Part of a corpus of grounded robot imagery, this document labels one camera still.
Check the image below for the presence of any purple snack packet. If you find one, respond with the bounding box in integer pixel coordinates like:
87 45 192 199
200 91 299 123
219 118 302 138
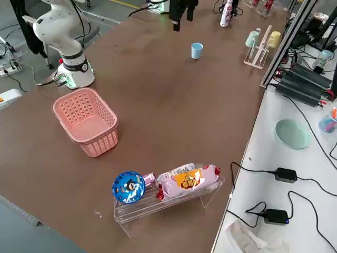
142 171 159 189

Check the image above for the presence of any white control box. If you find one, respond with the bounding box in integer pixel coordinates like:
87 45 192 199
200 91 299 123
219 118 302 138
0 89 23 110

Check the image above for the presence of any pink plastic basket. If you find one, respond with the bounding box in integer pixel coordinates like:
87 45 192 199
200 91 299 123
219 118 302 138
51 87 120 159

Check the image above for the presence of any clear pen cup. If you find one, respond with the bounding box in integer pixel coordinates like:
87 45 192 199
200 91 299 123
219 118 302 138
318 106 337 134

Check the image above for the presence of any clear water bottle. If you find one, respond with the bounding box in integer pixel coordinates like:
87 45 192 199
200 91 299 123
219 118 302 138
311 49 334 70

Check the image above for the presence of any white wire cup rack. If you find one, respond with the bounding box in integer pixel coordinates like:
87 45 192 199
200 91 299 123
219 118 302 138
243 24 273 70

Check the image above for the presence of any clear acrylic snack shelf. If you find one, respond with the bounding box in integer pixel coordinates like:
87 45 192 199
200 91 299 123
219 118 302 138
113 168 226 238

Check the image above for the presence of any aluminium frame post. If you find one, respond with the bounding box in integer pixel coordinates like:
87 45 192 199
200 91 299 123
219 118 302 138
260 0 319 88

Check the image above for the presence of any black power adapter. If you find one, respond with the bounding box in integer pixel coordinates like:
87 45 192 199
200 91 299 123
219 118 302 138
274 167 299 184
263 208 290 226

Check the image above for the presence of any mint green cup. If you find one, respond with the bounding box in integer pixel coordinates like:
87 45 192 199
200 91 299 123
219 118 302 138
245 30 261 48

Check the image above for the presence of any white side table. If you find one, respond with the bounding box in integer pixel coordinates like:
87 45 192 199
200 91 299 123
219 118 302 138
210 85 337 253

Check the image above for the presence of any blue snack bag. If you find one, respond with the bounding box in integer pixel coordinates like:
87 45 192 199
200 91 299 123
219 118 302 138
111 171 146 205

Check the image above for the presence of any blue ceramic cup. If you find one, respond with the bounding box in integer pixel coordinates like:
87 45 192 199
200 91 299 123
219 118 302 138
191 42 204 61

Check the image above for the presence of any pink strawberry snack packet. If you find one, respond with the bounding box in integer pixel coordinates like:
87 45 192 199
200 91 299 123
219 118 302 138
155 163 222 203

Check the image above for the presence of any white power strip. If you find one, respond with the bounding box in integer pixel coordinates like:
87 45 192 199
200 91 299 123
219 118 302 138
0 62 25 77

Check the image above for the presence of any pale yellow cup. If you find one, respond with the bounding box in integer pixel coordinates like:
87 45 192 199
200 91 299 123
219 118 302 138
268 31 282 49

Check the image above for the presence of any clear acrylic bottle shelf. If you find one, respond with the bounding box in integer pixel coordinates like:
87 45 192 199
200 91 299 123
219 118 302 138
241 0 277 18

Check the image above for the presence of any black jacket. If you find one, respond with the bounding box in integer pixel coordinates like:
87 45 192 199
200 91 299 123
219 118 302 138
9 0 48 59

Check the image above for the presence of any clear plastic bag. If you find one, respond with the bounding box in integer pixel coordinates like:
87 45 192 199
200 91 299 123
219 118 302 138
224 219 291 253

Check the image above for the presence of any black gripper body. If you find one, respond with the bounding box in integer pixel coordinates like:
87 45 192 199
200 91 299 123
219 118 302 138
168 0 199 20

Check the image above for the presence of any black power supply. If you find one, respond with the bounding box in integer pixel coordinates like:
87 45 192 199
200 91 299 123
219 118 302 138
282 64 333 90
274 78 329 108

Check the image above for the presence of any white juice bottle red label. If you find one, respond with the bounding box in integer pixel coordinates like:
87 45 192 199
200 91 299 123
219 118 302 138
219 0 234 28

